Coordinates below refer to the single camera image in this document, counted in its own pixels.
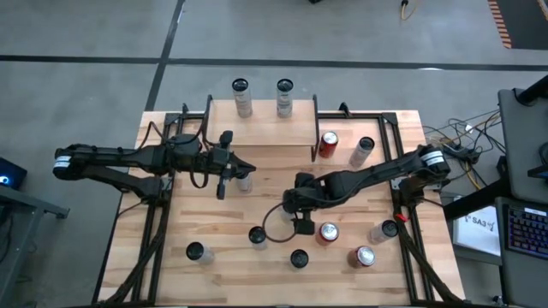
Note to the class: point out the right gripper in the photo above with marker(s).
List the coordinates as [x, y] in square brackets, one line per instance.
[306, 194]

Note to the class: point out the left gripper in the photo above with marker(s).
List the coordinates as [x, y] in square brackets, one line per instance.
[214, 162]

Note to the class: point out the slim silver can peach print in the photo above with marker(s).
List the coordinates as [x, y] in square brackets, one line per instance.
[257, 234]
[245, 185]

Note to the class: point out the red Coke Zero can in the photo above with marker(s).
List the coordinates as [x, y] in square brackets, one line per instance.
[329, 231]

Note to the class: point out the red soda can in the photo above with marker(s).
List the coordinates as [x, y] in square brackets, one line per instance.
[329, 138]

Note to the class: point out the slim silver can pineapple print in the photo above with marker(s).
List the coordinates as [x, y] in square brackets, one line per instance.
[299, 258]

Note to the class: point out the slim silver can tropical print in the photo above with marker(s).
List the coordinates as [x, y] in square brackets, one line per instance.
[240, 84]

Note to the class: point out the red Coca-Cola can white script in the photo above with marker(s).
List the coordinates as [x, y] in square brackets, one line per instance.
[366, 256]

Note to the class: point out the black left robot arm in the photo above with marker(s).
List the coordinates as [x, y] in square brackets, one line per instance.
[111, 156]

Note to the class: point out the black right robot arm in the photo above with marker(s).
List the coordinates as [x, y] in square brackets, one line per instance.
[368, 175]

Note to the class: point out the slim silver can black lid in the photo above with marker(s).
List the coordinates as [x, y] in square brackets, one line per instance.
[388, 228]

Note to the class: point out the slim silver can yellow print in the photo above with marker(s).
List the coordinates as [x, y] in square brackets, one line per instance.
[194, 250]

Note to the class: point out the black power strip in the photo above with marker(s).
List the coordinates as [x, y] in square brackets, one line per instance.
[466, 155]

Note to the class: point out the black diagonal bar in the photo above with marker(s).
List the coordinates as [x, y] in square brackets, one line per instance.
[475, 199]

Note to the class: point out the white paper sign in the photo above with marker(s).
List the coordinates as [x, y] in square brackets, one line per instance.
[479, 235]

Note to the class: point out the grey metal cart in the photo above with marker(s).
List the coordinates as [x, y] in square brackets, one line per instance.
[38, 205]

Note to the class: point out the grey side desk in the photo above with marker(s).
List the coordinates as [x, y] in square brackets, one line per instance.
[520, 141]

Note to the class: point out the black box blue light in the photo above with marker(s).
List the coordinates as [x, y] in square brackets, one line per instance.
[15, 175]

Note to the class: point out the black keyboard blue backlight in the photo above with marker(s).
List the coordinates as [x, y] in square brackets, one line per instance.
[531, 233]

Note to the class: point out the black pole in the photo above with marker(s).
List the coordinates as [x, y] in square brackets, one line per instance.
[537, 87]

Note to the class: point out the black mat orange edge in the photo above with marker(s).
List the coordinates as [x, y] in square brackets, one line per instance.
[528, 25]

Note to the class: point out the wooden shelf black metal frame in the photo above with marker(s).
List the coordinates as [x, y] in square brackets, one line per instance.
[265, 128]

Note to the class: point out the silver frame bracket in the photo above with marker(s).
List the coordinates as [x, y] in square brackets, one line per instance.
[168, 184]
[396, 184]

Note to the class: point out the black aluminium table frame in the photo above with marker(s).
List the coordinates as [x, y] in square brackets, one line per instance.
[364, 116]

